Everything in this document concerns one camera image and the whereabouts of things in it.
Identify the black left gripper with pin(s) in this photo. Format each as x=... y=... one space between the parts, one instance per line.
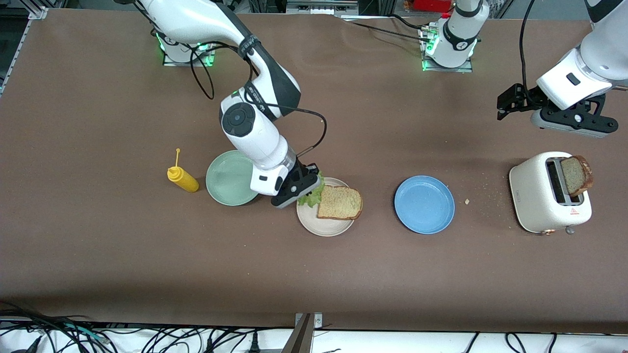
x=526 y=99

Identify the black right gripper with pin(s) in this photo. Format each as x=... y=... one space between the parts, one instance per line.
x=303 y=171

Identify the green lettuce leaf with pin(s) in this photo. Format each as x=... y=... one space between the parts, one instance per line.
x=311 y=198

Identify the brown bread slice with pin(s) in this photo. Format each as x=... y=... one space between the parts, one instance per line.
x=575 y=175
x=339 y=202

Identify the yellow mustard squeeze bottle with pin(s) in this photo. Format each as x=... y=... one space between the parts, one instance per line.
x=184 y=180

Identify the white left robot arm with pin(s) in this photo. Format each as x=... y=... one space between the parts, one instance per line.
x=579 y=78

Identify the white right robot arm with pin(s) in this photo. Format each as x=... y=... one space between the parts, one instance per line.
x=255 y=122

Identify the beige plate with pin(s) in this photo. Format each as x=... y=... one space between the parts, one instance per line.
x=324 y=226

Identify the pale green plate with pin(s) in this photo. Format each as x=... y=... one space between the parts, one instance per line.
x=228 y=181

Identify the blue plate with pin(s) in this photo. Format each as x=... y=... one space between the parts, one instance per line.
x=424 y=205

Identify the white two-slot toaster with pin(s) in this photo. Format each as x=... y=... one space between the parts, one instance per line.
x=530 y=196

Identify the brown table cover sheet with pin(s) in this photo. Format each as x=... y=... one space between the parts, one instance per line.
x=314 y=269

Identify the red box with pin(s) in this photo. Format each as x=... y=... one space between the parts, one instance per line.
x=431 y=5

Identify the black power plug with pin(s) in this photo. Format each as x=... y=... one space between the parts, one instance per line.
x=254 y=343

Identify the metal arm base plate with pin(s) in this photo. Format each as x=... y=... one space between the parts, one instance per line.
x=427 y=66
x=208 y=59

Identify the metal table frame bracket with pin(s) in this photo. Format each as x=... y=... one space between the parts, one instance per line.
x=306 y=338

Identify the metal corner bracket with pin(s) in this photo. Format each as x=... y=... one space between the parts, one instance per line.
x=38 y=12

